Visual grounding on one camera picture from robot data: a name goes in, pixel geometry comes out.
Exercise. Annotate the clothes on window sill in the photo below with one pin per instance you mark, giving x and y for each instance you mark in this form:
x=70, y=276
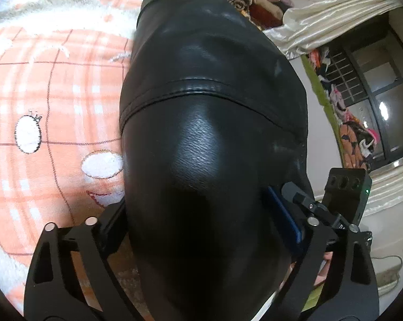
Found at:
x=359, y=141

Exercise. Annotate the white pink patterned blanket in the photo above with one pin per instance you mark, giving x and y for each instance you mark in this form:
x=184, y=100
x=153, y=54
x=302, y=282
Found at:
x=62, y=64

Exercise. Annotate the green cloth on sill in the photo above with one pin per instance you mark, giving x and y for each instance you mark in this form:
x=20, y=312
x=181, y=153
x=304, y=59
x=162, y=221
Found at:
x=323, y=100

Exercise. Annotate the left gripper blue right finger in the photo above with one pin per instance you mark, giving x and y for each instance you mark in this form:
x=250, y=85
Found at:
x=285, y=219

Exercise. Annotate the black leather jacket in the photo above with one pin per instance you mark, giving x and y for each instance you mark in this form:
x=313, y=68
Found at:
x=211, y=115

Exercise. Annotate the person right hand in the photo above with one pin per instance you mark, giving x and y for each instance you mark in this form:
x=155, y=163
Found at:
x=324, y=270

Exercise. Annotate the green sleeve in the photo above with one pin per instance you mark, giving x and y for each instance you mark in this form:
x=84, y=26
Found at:
x=313, y=298

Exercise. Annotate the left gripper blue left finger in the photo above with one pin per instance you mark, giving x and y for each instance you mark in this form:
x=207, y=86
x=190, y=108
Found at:
x=113, y=227

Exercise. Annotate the black window grille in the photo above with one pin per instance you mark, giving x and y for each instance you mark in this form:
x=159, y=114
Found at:
x=344, y=76

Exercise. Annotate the cream satin curtain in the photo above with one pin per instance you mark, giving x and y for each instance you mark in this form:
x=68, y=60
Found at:
x=307, y=28

